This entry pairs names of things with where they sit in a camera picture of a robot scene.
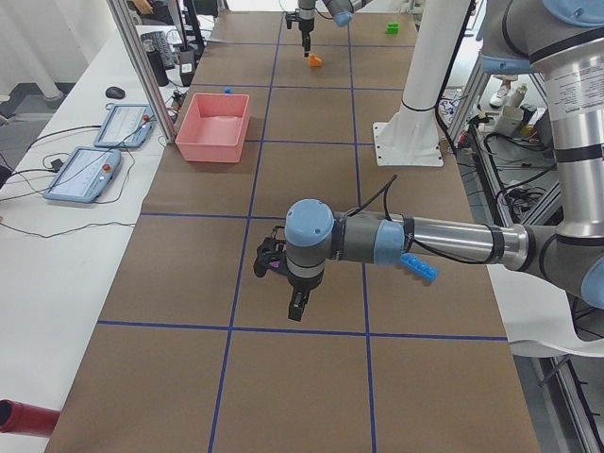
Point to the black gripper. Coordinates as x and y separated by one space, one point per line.
306 25
303 282

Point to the orange block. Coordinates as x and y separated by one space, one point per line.
314 61

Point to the pink plastic box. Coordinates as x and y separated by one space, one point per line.
214 127

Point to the green block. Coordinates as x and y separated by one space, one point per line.
392 28

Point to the long blue block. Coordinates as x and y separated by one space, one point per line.
419 267

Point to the black keyboard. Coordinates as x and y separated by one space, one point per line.
159 39

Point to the black bottle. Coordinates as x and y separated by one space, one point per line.
156 63

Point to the far teach pendant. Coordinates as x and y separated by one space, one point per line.
126 126

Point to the teach pendant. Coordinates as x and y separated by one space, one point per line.
84 175
126 126

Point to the black computer mouse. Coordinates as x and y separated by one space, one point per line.
114 92

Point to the white chair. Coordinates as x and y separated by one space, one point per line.
537 317

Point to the near teach pendant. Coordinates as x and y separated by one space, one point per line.
84 175

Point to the red cylinder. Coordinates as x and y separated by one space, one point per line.
24 419

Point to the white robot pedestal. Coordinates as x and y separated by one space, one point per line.
411 136

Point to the aluminium frame post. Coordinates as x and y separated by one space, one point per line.
142 66

